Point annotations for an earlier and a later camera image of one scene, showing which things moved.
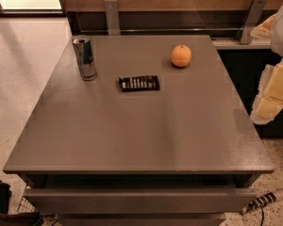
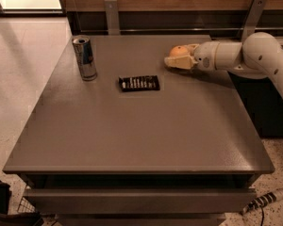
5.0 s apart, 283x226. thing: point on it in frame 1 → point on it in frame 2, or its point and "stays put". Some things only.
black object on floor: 0,198 stays put
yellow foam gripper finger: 264,29 → 191,48
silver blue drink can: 85,56 stays put
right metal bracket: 253,18 stays put
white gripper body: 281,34 → 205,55
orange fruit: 181,56 stays put
